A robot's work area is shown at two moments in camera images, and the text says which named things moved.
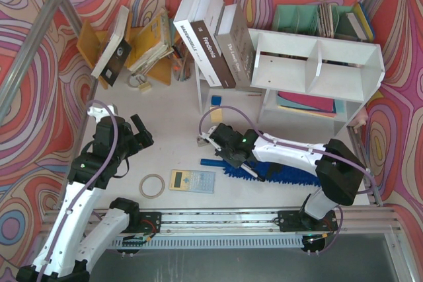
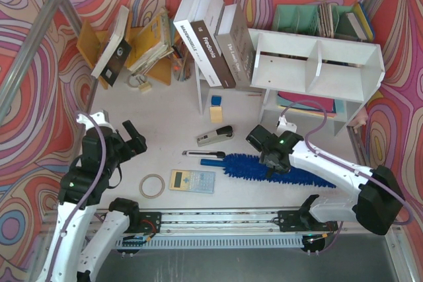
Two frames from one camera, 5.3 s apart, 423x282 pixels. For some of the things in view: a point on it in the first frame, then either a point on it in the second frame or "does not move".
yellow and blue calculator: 193,181 does not move
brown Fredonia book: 205,25 does not move
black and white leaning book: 116,51 does not move
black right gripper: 221,151 → 273,161
